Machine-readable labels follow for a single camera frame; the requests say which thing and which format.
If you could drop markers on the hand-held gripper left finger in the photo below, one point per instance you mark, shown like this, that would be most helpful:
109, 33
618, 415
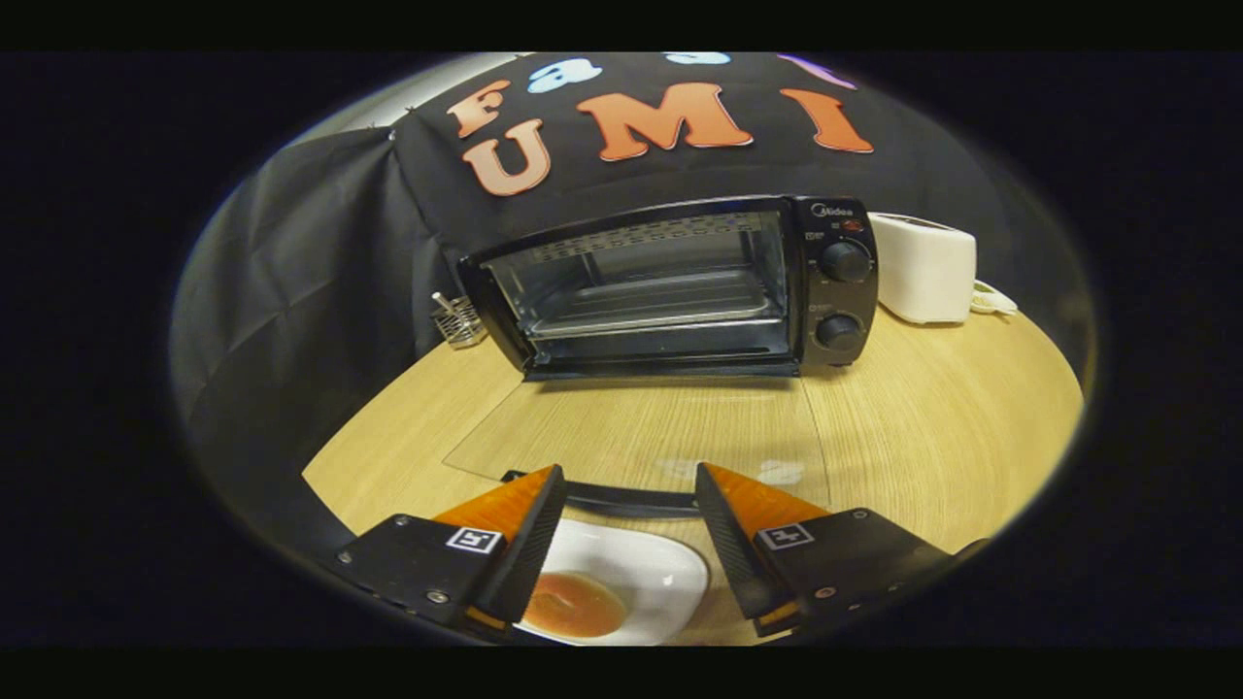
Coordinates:
529, 544

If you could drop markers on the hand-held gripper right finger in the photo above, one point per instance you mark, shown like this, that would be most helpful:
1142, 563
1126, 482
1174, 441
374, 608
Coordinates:
728, 544

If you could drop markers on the brown glazed donut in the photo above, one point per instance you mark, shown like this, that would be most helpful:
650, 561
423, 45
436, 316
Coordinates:
573, 607

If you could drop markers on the black toaster oven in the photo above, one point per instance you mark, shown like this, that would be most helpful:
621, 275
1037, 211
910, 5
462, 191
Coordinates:
837, 291

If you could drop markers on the white pop-up toaster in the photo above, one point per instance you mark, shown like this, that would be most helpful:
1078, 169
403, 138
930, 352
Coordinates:
923, 272

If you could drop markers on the white plate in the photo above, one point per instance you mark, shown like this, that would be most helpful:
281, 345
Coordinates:
651, 573

